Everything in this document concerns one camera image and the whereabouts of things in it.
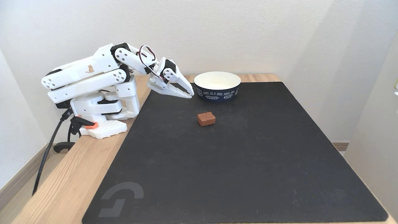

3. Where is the red and black servo wire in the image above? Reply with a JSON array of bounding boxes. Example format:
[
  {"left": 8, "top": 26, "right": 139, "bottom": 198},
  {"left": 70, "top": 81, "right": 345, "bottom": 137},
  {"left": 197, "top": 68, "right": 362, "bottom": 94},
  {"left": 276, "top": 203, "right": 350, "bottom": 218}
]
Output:
[{"left": 138, "top": 45, "right": 165, "bottom": 82}]

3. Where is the wooden baseboard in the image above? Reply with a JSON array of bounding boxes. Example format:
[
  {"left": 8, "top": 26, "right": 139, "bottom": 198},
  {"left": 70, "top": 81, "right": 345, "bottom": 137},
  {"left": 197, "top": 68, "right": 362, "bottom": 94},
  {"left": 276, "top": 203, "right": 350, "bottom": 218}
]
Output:
[
  {"left": 0, "top": 142, "right": 52, "bottom": 212},
  {"left": 331, "top": 141, "right": 349, "bottom": 152}
]

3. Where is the black clamp with orange pad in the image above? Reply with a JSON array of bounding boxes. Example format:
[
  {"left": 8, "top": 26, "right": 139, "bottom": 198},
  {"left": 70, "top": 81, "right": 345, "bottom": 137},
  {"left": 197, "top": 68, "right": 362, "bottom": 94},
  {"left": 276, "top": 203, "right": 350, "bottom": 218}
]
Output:
[{"left": 53, "top": 115, "right": 99, "bottom": 153}]

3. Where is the brown block toy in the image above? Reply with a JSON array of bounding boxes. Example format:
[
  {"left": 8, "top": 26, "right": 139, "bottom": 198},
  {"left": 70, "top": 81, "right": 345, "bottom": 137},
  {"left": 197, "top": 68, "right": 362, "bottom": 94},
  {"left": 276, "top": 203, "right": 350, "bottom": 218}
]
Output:
[{"left": 197, "top": 112, "right": 216, "bottom": 127}]

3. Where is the black desk mat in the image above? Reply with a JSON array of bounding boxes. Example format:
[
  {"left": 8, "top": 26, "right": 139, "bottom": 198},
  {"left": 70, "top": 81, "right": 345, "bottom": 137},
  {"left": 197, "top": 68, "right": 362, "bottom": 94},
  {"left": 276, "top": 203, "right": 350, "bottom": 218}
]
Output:
[{"left": 82, "top": 82, "right": 389, "bottom": 224}]

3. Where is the black power cable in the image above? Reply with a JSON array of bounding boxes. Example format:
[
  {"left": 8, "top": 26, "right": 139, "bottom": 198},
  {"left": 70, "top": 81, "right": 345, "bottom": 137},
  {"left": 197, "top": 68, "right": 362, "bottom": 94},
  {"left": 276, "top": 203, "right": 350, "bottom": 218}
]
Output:
[{"left": 32, "top": 108, "right": 74, "bottom": 197}]

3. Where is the navy paper bowl white inside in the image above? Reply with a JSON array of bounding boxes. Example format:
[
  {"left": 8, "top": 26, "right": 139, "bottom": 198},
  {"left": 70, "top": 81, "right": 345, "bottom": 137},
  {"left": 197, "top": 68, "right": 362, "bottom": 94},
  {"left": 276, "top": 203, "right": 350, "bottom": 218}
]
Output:
[{"left": 193, "top": 72, "right": 241, "bottom": 103}]

